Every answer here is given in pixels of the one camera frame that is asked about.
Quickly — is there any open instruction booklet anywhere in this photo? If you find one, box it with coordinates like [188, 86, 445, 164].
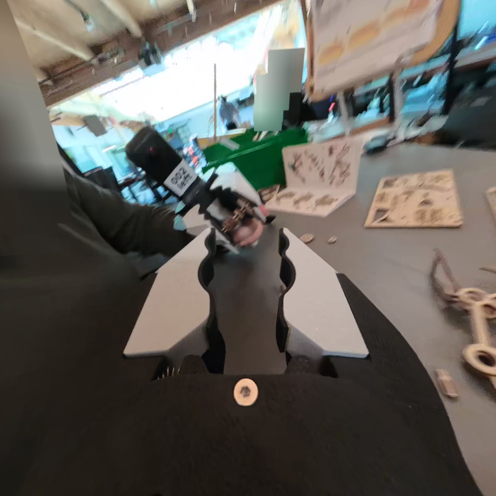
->
[267, 140, 362, 216]

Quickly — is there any small wooden peg part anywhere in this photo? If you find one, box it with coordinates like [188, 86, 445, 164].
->
[434, 368, 460, 400]

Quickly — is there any small wooden axle assembly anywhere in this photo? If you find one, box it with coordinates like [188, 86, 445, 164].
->
[223, 207, 250, 235]

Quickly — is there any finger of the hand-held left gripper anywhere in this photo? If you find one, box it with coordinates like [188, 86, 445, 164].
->
[199, 201, 243, 255]
[214, 162, 266, 207]

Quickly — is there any black equipment box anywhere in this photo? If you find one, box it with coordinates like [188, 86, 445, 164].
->
[441, 85, 496, 147]

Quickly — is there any person's left forearm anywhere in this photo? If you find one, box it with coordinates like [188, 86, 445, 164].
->
[58, 170, 196, 257]

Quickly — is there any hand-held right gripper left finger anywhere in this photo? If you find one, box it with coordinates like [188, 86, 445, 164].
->
[123, 227, 226, 374]

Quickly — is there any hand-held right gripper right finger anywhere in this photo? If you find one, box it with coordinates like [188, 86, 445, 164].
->
[275, 227, 370, 367]

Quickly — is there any green plastic bin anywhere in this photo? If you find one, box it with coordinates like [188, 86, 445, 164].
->
[201, 127, 311, 187]

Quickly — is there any person's left hand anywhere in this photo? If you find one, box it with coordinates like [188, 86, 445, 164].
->
[232, 205, 268, 249]

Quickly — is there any wooden model frame assembly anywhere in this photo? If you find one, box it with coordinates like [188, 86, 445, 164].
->
[429, 250, 496, 390]

